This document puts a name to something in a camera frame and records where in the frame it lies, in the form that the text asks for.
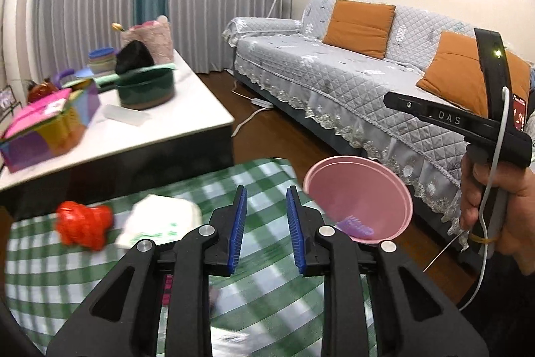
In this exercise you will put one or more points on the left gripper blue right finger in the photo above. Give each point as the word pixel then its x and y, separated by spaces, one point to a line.
pixel 296 234

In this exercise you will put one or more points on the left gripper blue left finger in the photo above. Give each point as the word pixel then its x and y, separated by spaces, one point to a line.
pixel 235 237

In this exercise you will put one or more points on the purple foam fruit net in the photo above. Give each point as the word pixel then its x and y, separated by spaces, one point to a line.
pixel 354 227

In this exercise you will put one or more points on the person right hand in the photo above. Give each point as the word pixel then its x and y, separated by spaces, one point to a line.
pixel 517 236

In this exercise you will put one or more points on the orange cushion far right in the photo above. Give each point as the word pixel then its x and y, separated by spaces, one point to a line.
pixel 455 75

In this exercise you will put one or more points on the white green printed bag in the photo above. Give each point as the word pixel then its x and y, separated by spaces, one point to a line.
pixel 160 219

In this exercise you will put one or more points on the green checkered tablecloth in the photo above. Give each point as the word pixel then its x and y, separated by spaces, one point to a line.
pixel 280 311

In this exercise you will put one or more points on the grey quilted sofa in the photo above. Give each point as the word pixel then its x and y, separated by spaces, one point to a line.
pixel 343 92

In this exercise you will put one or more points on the white coffee table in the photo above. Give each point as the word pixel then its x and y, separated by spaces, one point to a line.
pixel 187 136

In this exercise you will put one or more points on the crumpled orange-red plastic bag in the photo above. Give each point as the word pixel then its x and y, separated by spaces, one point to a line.
pixel 84 226

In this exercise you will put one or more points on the clear plastic sheet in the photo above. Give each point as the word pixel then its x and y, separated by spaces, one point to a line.
pixel 126 116

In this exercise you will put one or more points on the orange cushion near armrest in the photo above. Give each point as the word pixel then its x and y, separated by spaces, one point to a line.
pixel 359 27

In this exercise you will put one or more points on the dark green round bowl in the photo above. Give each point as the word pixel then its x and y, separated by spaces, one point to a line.
pixel 142 90

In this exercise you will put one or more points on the black round lid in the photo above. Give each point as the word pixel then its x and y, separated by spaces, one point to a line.
pixel 134 55

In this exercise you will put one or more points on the mint green rolled mat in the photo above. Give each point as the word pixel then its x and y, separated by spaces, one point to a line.
pixel 106 79

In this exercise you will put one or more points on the pink quilted basket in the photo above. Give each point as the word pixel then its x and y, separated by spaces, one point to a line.
pixel 156 35

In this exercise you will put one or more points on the stacked colourful bowls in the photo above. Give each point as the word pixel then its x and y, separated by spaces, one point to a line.
pixel 102 60

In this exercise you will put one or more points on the colourful rainbow box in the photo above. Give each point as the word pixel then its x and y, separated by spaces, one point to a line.
pixel 49 127

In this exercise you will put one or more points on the red teapot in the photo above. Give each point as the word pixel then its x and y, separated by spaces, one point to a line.
pixel 37 91

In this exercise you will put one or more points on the white standing air conditioner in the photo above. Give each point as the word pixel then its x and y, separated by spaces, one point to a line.
pixel 18 52

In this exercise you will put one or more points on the purple handled cup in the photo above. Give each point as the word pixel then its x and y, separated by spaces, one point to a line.
pixel 59 79

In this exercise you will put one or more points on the small photo frame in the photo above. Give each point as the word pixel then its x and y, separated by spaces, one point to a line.
pixel 7 100

